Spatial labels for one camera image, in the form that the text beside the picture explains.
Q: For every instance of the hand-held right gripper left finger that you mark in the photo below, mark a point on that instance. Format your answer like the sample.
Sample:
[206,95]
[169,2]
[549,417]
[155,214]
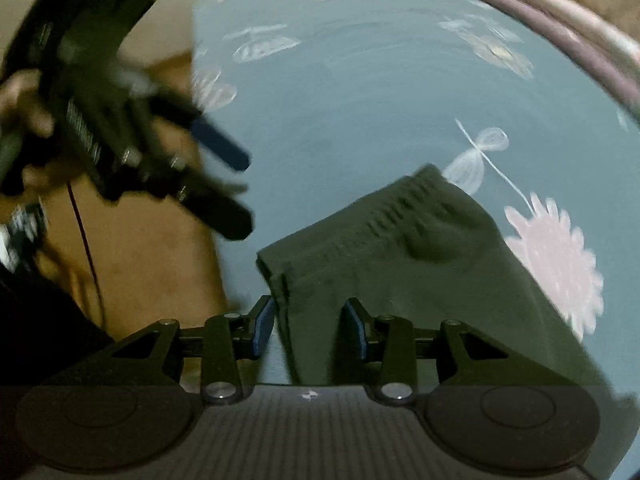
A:
[265,325]

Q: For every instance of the pink floral quilt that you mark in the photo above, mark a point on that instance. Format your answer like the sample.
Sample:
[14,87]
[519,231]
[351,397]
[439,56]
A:
[575,15]

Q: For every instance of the dark green pants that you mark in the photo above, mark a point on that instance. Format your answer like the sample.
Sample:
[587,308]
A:
[400,260]

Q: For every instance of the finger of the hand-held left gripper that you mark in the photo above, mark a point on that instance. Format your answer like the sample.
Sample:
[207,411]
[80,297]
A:
[222,145]
[225,217]

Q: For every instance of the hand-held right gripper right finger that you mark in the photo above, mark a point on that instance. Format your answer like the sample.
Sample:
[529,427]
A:
[352,327]

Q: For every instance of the person's black clothing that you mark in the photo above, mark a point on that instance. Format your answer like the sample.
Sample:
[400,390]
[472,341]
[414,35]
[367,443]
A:
[40,330]

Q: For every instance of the teal floral bed sheet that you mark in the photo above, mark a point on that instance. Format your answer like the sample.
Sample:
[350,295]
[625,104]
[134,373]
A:
[350,85]

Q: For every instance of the person's left hand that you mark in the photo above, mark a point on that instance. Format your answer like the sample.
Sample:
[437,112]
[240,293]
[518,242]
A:
[25,105]

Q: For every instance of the purple floral quilt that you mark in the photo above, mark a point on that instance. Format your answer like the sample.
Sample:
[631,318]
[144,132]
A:
[575,42]

